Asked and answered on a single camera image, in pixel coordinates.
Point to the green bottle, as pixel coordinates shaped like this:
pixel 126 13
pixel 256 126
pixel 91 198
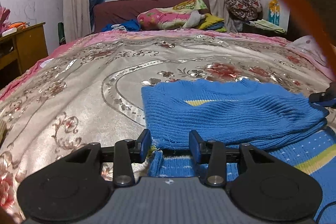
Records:
pixel 61 34

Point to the yellow folded cloth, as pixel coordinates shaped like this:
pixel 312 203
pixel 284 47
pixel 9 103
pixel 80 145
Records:
pixel 212 23

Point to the maroon sofa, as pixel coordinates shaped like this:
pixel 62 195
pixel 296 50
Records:
pixel 117 12

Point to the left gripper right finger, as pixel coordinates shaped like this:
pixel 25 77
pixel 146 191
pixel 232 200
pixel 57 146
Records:
pixel 212 153

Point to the blue knit sweater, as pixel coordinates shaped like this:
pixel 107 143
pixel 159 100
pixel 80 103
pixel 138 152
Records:
pixel 265 115

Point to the pink floral quilt bundle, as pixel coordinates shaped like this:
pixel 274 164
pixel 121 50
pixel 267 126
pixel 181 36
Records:
pixel 183 15

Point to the wooden side desk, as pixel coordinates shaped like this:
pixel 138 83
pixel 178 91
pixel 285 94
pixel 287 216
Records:
pixel 20 51

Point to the blue clothes on sofa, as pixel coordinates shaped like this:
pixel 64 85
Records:
pixel 130 25

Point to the pink floral bag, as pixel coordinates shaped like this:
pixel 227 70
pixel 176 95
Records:
pixel 4 19

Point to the floral white pillow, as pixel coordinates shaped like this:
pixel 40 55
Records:
pixel 308 48

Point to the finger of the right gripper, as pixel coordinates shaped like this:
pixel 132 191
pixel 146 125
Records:
pixel 326 98

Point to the floral cloth bundle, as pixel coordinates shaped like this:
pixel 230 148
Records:
pixel 244 10

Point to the floral satin bedspread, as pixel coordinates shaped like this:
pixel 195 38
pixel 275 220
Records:
pixel 91 90

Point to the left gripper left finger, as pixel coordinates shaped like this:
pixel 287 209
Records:
pixel 126 152

